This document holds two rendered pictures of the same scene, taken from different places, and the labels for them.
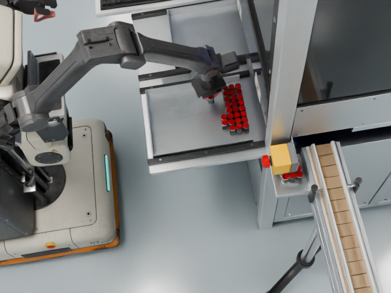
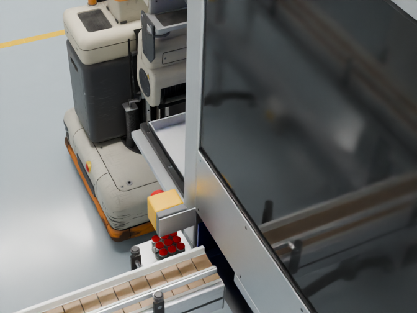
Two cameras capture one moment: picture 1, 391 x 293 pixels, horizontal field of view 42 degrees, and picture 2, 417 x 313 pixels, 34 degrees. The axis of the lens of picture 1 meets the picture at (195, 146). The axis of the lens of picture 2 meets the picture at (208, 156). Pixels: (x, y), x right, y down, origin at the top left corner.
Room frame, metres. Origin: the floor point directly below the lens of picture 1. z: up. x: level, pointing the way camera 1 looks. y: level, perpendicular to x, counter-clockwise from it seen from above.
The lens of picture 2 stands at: (0.15, -1.22, 2.18)
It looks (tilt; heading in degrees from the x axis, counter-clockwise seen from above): 43 degrees down; 60
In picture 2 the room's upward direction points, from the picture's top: 3 degrees clockwise
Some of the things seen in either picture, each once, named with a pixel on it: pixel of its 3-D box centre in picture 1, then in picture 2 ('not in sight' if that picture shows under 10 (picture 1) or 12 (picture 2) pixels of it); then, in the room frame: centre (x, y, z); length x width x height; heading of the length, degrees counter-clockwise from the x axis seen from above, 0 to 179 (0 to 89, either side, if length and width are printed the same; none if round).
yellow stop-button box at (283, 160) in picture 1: (282, 158); (166, 212); (0.60, -0.26, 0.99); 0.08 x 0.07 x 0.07; 88
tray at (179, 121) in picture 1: (197, 116); (215, 151); (0.85, -0.03, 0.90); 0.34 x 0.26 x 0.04; 88
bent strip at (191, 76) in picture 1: (180, 75); not in sight; (1.02, 0.00, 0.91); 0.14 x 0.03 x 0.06; 89
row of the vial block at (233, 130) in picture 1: (228, 110); not in sight; (0.85, -0.14, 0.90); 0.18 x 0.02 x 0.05; 178
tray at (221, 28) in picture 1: (215, 32); not in sight; (1.19, -0.16, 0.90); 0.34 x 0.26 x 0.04; 88
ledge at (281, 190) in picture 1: (292, 175); (168, 260); (0.58, -0.30, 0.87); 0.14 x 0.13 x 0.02; 88
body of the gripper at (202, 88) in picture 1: (208, 79); not in sight; (0.90, -0.08, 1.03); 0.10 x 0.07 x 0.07; 103
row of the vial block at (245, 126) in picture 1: (241, 108); not in sight; (0.85, -0.18, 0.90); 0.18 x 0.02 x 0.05; 178
